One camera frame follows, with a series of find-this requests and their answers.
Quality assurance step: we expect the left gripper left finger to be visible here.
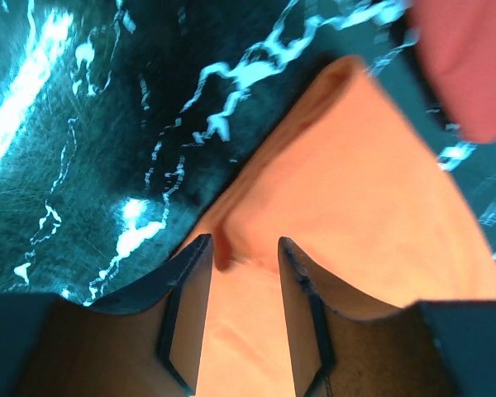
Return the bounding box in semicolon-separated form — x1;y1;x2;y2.
82;233;214;396

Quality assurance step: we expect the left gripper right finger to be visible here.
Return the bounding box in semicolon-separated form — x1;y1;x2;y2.
277;236;414;397

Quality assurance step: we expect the orange t shirt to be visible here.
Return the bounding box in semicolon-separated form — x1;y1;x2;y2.
193;56;496;396

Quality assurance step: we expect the black marble pattern mat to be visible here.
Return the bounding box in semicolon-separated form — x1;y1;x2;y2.
0;1;496;304

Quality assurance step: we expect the folded red t shirt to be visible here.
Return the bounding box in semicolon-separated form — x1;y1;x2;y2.
409;0;496;144

